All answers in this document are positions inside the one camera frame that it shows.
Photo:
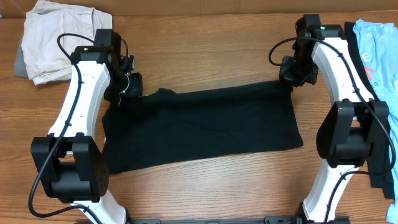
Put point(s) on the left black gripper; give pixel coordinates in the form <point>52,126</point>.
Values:
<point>137,89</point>

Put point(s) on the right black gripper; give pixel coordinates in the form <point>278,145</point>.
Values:
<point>290,73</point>

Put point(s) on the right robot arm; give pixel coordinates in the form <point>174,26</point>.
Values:
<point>356,125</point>

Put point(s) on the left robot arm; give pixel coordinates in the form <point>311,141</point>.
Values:
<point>72,172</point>

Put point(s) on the light blue printed t-shirt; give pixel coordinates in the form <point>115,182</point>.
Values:
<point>377,44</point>

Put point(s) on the folded beige pants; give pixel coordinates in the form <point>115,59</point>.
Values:
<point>49,26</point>

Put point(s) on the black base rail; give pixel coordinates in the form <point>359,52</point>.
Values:
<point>265,220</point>

